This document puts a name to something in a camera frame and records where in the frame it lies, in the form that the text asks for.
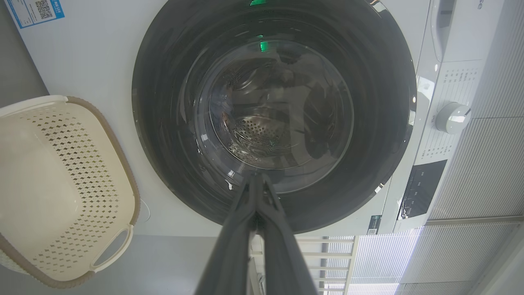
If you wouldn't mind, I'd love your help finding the white round control knob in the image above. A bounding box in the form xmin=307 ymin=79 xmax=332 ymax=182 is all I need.
xmin=435 ymin=102 xmax=472 ymax=135

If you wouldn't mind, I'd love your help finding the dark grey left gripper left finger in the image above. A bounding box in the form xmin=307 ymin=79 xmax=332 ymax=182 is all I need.
xmin=194 ymin=172 xmax=263 ymax=295

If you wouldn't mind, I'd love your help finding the blue energy label sticker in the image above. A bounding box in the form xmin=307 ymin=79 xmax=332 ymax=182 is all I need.
xmin=6 ymin=0 xmax=66 ymax=30

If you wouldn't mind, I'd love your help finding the dark touch control panel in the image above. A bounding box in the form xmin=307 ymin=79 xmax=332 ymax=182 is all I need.
xmin=398 ymin=159 xmax=448 ymax=221

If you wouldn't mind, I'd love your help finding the stainless steel washing machine drum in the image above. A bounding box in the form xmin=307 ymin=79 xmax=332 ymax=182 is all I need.
xmin=213 ymin=57 xmax=328 ymax=169

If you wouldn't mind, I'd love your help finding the white detergent drawer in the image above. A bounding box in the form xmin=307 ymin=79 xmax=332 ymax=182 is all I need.
xmin=429 ymin=0 xmax=457 ymax=62

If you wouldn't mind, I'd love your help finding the black round glass washer door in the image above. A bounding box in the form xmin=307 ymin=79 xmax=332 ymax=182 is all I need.
xmin=131 ymin=0 xmax=418 ymax=234

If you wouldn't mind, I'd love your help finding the white front-load washing machine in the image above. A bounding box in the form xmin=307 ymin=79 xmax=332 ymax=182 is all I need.
xmin=14 ymin=0 xmax=506 ymax=238

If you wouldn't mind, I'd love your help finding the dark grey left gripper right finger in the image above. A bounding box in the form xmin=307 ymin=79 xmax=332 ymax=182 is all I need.
xmin=257 ymin=174 xmax=318 ymax=295

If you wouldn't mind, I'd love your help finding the small dark green sticker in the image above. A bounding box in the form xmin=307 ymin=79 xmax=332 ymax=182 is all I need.
xmin=367 ymin=215 xmax=382 ymax=236

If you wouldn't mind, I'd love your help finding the round white filter cover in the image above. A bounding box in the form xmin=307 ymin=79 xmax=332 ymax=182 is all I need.
xmin=137 ymin=198 xmax=151 ymax=224

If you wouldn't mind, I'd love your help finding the cream perforated laundry basket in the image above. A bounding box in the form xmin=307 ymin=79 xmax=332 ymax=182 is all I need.
xmin=0 ymin=95 xmax=141 ymax=289

